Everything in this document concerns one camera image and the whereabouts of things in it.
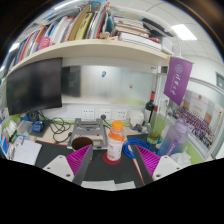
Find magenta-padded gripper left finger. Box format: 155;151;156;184
42;144;94;186

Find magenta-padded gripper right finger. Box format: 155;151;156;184
133;144;183;185

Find orange-capped drink bottle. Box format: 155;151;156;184
105;120;126;162

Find translucent purple water bottle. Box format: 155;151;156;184
156;119;193;158

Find floral patterned mug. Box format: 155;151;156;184
71;135;94;153

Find flat round red coaster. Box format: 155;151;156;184
102;151;123;166

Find green glass vase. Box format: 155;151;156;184
148;113;168;145

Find large white paper sheet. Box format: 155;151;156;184
80;179;118;192

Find crumpled white tissue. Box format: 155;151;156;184
169;150;193;169

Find small white paper sheet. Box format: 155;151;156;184
114;180;137;191

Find black desk mat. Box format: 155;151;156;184
34;133;158;189

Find white lidded jar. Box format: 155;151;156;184
129;109;145;129

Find dark wine bottle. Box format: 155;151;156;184
144;90;157;124

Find small blue box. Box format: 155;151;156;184
31;119;45;133

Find framed group photo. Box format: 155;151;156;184
171;89;224;149

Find purple pennant flag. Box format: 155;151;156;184
163;56;194;107

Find black computer monitor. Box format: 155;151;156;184
5;57;64;117

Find ceiling lights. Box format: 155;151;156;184
0;0;198;73

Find tangled black cables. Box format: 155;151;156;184
36;109;76;144

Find white wall socket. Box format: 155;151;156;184
114;108;129;122
81;108;95;121
98;108;113;121

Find wall shelf with books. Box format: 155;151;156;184
3;0;176;81

